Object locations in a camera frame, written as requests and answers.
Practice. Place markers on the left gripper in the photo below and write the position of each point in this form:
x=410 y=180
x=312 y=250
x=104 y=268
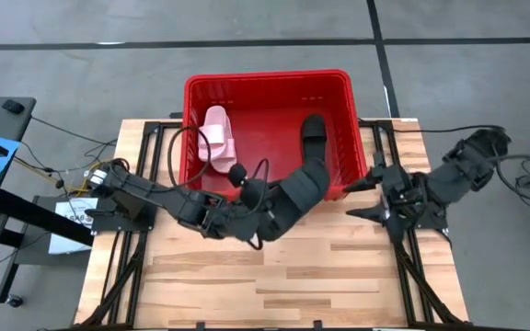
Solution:
x=239 y=223

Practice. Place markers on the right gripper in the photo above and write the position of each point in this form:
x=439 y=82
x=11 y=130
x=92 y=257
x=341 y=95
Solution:
x=400 y=197

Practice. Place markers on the black slide sandal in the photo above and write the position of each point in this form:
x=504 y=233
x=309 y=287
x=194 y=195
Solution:
x=314 y=131
x=299 y=193

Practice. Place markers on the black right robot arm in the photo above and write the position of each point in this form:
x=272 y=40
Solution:
x=467 y=170

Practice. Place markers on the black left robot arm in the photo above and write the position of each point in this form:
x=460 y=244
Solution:
x=145 y=190

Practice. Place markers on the red plastic bin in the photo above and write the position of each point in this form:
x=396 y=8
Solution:
x=269 y=138

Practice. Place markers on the white paper box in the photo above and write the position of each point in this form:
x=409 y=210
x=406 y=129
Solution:
x=62 y=243

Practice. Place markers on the black caster wheel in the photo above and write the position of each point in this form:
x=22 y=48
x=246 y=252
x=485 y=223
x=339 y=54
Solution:
x=14 y=301

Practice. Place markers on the black computer mouse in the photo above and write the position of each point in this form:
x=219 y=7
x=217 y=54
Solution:
x=13 y=106

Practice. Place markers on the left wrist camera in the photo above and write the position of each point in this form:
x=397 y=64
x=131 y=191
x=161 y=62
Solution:
x=246 y=186

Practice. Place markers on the black aluminium frame rails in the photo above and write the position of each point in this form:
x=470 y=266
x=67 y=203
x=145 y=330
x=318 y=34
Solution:
x=131 y=276
x=412 y=285

